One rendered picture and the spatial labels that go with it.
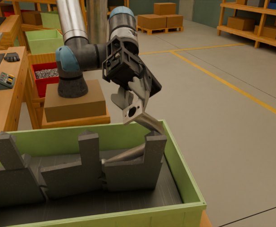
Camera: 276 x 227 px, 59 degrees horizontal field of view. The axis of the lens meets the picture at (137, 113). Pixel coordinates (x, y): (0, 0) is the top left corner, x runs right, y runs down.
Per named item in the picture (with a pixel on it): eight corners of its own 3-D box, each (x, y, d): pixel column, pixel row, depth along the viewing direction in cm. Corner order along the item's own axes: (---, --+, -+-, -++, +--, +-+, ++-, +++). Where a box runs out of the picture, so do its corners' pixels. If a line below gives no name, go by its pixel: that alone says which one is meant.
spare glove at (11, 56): (3, 56, 192) (2, 53, 190) (18, 54, 196) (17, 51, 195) (4, 63, 176) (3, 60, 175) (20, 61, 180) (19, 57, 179)
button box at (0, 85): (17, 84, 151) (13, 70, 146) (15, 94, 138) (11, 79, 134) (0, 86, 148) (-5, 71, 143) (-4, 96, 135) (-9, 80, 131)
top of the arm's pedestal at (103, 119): (101, 96, 148) (101, 90, 146) (110, 123, 121) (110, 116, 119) (46, 102, 141) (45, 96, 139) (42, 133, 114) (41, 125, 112)
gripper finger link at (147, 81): (134, 97, 55) (128, 73, 61) (140, 100, 56) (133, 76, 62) (150, 84, 53) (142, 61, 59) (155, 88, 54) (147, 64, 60)
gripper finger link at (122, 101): (105, 117, 53) (107, 83, 57) (124, 126, 56) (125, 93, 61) (115, 112, 51) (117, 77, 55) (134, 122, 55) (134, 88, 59)
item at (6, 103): (29, 62, 228) (25, 46, 220) (11, 164, 104) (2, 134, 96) (12, 63, 224) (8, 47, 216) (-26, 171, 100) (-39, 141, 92)
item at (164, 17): (168, 27, 802) (169, 2, 766) (183, 31, 740) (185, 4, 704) (136, 30, 754) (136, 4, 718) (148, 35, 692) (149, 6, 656)
